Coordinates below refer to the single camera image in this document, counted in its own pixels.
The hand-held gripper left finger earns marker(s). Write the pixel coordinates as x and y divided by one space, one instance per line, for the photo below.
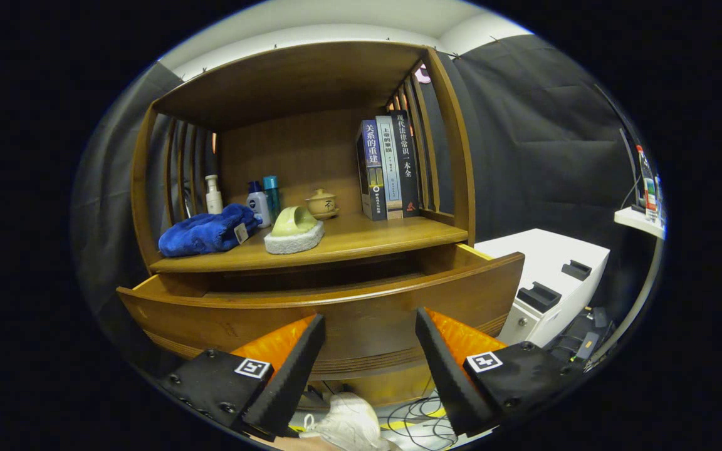
292 382

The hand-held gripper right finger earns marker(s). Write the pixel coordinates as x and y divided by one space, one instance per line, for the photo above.
452 382

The wooden drawer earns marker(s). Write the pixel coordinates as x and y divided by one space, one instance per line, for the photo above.
361 326

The green grey brush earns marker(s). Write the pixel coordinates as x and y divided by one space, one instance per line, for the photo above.
292 225

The white drawer unit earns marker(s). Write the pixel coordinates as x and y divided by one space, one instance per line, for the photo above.
543 257

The wooden countertop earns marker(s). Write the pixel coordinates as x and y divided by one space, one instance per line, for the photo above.
373 235

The wooden cabinet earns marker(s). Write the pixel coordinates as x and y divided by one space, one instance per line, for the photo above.
292 156

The person's white shoe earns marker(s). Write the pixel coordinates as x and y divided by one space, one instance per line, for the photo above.
348 423

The computer tower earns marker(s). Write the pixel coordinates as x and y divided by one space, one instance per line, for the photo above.
577 341

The blue towel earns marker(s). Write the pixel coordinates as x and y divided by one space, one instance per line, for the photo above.
204 232

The white lotion bottle blue cap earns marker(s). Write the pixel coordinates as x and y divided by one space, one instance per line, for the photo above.
259 207

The beige lidded teacup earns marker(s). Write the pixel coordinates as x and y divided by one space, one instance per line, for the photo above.
322 203

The teal bottle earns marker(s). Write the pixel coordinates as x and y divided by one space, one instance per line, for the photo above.
272 197

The white pump bottle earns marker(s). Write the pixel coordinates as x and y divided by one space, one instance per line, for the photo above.
214 200

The grey spine book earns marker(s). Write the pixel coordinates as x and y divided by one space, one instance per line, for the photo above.
391 169

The black spine book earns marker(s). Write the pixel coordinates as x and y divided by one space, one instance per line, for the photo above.
406 163

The white round table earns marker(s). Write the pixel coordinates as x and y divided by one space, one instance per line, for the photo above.
633 218

